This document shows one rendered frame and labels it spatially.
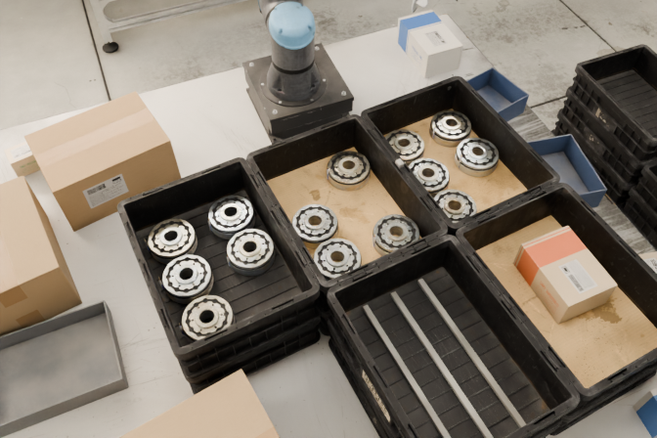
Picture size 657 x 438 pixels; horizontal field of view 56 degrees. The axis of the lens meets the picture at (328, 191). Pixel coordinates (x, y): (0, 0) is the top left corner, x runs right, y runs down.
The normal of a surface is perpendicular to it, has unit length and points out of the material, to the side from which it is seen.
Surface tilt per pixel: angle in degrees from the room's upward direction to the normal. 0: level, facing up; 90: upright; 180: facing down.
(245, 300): 0
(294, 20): 10
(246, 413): 0
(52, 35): 0
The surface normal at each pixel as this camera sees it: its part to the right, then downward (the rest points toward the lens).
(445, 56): 0.38, 0.72
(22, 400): 0.00, -0.62
